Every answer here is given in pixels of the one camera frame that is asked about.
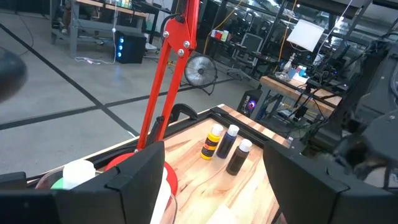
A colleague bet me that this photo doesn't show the red desk lamp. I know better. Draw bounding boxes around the red desk lamp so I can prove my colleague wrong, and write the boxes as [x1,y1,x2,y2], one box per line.
[104,0,201,197]

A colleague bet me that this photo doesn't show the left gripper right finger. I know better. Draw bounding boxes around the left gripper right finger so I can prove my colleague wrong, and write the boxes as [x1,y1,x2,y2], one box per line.
[262,141,393,224]

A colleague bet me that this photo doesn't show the black floor fan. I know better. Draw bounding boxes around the black floor fan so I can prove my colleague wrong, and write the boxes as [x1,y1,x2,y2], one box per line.
[183,53,218,96]

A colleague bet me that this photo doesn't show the white floor cable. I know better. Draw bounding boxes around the white floor cable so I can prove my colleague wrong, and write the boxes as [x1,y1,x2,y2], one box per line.
[74,55,118,65]

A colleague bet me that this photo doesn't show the grey workbench wooden top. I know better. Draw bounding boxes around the grey workbench wooden top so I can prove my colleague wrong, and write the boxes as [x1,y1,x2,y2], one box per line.
[49,0,149,58]

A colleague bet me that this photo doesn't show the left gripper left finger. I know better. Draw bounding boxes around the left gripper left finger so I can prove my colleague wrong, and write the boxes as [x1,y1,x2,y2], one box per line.
[55,141,166,224]

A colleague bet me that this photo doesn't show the black arched clamp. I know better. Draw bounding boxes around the black arched clamp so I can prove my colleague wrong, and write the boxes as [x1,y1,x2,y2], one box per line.
[169,103,200,125]

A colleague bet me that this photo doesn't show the small colourful boxes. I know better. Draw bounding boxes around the small colourful boxes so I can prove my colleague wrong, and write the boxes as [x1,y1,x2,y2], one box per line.
[210,29,230,42]

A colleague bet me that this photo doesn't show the large green paint bottle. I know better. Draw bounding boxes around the large green paint bottle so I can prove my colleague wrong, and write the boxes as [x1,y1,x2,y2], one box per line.
[50,159,96,191]

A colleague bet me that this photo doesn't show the blue paint bottle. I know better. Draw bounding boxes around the blue paint bottle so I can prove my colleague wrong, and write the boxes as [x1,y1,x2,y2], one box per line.
[215,124,241,160]

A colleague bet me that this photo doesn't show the grey office chair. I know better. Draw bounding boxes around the grey office chair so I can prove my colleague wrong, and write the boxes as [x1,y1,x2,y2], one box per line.
[231,32,265,68]

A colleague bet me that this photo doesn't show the cluttered wooden workbench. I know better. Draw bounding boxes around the cluttered wooden workbench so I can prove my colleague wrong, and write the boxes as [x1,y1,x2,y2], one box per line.
[259,75,343,122]

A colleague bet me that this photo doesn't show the computer tower blue lights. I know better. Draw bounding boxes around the computer tower blue lights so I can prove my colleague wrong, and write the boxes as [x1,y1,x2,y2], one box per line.
[115,30,147,65]

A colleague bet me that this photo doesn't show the yellow hanging cable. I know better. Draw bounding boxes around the yellow hanging cable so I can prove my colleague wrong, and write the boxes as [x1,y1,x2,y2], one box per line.
[273,0,298,74]

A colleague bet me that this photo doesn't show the yellow paint bottle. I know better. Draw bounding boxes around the yellow paint bottle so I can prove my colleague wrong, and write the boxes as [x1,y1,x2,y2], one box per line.
[200,123,224,161]

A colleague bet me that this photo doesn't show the computer tower purple light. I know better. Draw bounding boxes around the computer tower purple light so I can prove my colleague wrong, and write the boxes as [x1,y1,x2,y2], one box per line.
[238,89,264,119]

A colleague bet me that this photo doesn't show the brown paint bottle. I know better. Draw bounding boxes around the brown paint bottle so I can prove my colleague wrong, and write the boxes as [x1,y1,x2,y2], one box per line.
[225,138,253,177]

